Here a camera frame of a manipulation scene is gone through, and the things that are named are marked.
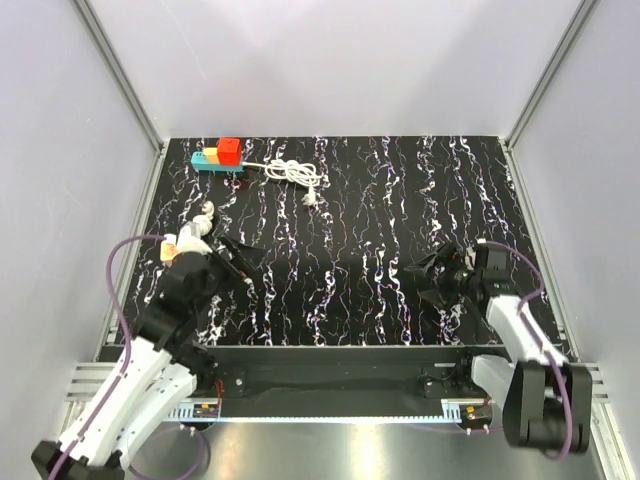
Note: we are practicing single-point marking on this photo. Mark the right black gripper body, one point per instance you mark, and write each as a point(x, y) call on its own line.
point(456, 277)

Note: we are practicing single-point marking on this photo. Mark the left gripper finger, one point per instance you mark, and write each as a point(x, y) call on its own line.
point(246, 276)
point(248, 253)

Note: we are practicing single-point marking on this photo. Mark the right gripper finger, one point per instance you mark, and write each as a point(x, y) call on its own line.
point(436, 296)
point(435, 261)

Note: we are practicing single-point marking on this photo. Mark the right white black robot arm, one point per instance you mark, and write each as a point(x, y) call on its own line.
point(544, 398)

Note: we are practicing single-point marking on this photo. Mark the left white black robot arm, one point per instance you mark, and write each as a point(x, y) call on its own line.
point(159, 367)

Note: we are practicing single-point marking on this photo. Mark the teal power strip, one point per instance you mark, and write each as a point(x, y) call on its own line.
point(200, 163)

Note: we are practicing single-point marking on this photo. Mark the left aluminium frame post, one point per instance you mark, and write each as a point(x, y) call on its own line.
point(109, 56)

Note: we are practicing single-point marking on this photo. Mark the aluminium frame post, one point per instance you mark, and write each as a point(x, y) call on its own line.
point(560, 53)
point(109, 56)

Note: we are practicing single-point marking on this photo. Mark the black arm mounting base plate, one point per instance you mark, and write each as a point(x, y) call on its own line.
point(302, 382)

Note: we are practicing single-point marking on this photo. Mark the beige cube plug adapter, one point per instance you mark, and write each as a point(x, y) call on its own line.
point(168, 251)

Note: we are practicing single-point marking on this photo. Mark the red cube socket adapter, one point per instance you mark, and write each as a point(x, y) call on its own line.
point(229, 152)

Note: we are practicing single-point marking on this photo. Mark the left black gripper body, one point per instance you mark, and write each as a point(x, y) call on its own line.
point(228, 269)

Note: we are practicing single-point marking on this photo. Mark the right aluminium frame post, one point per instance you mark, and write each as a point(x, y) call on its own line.
point(560, 53)

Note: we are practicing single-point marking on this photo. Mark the yellow cube plug adapter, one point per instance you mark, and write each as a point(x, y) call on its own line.
point(214, 157)

